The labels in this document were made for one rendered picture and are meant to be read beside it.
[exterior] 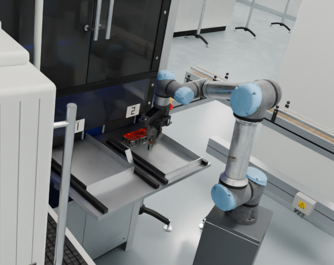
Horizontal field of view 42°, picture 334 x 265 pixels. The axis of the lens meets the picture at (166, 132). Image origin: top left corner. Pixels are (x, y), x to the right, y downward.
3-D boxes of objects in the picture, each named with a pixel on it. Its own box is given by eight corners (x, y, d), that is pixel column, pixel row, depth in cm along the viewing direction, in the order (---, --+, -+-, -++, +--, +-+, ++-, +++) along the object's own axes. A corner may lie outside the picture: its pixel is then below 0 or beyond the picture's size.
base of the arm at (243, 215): (261, 212, 200) (267, 194, 196) (252, 230, 188) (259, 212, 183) (230, 199, 205) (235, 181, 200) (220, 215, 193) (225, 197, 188)
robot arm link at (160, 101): (162, 99, 195) (150, 92, 199) (161, 108, 197) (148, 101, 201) (174, 96, 200) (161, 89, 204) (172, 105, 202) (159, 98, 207)
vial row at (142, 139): (127, 146, 211) (128, 139, 209) (153, 138, 223) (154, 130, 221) (130, 149, 210) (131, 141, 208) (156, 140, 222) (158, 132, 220)
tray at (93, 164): (38, 153, 193) (38, 146, 192) (85, 138, 211) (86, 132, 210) (85, 193, 175) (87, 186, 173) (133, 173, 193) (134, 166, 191)
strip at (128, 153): (123, 161, 200) (124, 150, 197) (128, 159, 202) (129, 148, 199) (144, 176, 192) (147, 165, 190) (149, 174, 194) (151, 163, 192)
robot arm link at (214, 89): (294, 76, 169) (201, 74, 204) (277, 79, 161) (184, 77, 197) (294, 105, 171) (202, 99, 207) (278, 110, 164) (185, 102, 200)
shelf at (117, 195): (28, 160, 191) (28, 156, 190) (142, 123, 239) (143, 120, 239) (97, 221, 165) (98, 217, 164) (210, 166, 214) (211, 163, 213)
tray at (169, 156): (113, 144, 211) (114, 138, 209) (152, 132, 229) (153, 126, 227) (164, 180, 192) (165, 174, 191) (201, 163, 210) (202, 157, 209)
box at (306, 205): (291, 205, 269) (295, 194, 264) (294, 202, 272) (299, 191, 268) (308, 216, 262) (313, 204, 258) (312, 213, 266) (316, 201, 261)
